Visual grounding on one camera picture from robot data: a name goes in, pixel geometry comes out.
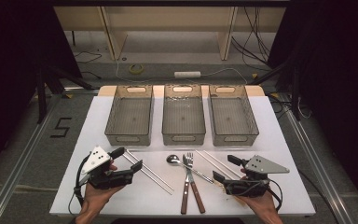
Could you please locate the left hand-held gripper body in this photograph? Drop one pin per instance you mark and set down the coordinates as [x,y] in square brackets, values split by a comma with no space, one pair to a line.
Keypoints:
[96,160]

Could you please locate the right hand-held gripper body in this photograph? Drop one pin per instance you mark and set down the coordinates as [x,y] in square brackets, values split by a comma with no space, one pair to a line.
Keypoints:
[264,166]

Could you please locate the silver chopsticks pair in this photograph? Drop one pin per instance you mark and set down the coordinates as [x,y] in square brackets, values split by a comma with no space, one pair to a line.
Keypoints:
[158,177]

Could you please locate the metal spoon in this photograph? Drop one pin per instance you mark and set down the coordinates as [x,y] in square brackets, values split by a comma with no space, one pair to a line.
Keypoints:
[173,159]

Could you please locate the translucent grey plastic bin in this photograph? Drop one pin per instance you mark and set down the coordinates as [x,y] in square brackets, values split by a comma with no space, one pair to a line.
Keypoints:
[130,116]
[232,116]
[183,116]

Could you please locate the person's left hand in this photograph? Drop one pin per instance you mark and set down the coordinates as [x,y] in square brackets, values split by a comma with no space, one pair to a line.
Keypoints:
[96,197]

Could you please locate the person's right hand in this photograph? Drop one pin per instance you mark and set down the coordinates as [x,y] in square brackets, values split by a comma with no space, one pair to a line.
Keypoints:
[264,203]

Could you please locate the black metal stand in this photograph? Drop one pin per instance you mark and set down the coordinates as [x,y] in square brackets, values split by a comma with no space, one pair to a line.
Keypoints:
[41,93]
[296,93]

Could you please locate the yellow tape roll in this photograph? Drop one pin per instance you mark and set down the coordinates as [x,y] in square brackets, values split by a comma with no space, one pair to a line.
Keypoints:
[131,69]

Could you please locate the white power strip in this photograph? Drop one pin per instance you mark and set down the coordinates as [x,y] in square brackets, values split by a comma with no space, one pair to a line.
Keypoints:
[187,74]

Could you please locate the black curtain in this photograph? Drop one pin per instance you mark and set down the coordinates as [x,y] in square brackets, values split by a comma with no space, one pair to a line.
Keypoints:
[338,77]
[12,62]

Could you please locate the beige wooden desk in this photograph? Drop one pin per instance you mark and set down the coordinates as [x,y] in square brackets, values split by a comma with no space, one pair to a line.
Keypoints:
[167,18]

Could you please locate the metal floor rail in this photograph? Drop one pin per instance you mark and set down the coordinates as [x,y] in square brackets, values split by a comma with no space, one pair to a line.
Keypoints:
[18,168]
[326,186]

